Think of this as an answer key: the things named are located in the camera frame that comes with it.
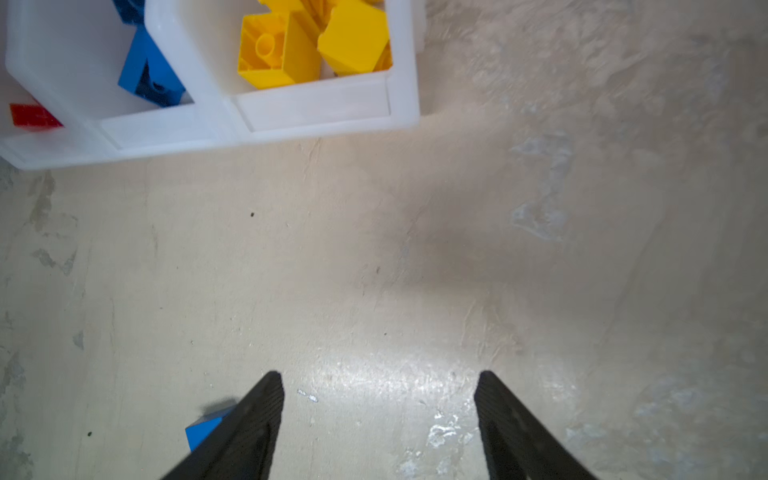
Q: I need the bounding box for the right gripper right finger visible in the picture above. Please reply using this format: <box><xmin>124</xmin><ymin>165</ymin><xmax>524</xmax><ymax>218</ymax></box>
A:
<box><xmin>474</xmin><ymin>370</ymin><xmax>596</xmax><ymax>480</ymax></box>

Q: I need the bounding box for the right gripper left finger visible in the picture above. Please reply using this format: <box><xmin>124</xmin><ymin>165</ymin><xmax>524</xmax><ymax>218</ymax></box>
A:
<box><xmin>164</xmin><ymin>371</ymin><xmax>285</xmax><ymax>480</ymax></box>

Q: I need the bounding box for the blue large square brick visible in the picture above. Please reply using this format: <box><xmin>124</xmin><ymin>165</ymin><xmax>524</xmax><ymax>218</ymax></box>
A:
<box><xmin>118</xmin><ymin>26</ymin><xmax>186</xmax><ymax>108</ymax></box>

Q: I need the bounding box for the red brick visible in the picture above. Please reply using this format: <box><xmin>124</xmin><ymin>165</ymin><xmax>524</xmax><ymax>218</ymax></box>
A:
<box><xmin>9</xmin><ymin>103</ymin><xmax>63</xmax><ymax>131</ymax></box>

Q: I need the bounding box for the yellow hollow brick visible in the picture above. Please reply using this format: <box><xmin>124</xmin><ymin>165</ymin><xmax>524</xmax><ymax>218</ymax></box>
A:
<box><xmin>237</xmin><ymin>11</ymin><xmax>322</xmax><ymax>90</ymax></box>

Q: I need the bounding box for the blue long studded brick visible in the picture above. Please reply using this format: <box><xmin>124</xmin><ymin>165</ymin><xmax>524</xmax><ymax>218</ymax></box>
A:
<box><xmin>113</xmin><ymin>0</ymin><xmax>145</xmax><ymax>26</ymax></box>

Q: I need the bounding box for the yellow tall brick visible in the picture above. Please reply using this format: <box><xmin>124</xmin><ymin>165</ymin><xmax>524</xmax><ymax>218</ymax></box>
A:
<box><xmin>259</xmin><ymin>0</ymin><xmax>338</xmax><ymax>31</ymax></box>

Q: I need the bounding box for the blue brick bottom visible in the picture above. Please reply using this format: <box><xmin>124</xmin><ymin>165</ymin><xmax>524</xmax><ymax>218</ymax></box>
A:
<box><xmin>185</xmin><ymin>407</ymin><xmax>233</xmax><ymax>451</ymax></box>

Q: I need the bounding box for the left white bin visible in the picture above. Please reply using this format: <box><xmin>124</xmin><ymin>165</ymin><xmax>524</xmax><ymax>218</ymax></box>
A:
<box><xmin>1</xmin><ymin>68</ymin><xmax>109</xmax><ymax>170</ymax></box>

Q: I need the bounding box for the white bin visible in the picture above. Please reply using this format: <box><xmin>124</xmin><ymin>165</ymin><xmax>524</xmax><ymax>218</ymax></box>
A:
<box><xmin>145</xmin><ymin>1</ymin><xmax>427</xmax><ymax>144</ymax></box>
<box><xmin>6</xmin><ymin>1</ymin><xmax>227</xmax><ymax>158</ymax></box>
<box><xmin>1</xmin><ymin>68</ymin><xmax>109</xmax><ymax>170</ymax></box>

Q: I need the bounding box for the right white bin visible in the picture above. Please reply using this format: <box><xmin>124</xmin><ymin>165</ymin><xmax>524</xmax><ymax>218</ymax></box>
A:
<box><xmin>145</xmin><ymin>1</ymin><xmax>427</xmax><ymax>144</ymax></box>

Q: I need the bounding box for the middle white bin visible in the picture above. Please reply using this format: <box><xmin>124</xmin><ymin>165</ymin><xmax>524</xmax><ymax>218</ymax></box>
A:
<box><xmin>6</xmin><ymin>1</ymin><xmax>227</xmax><ymax>158</ymax></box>

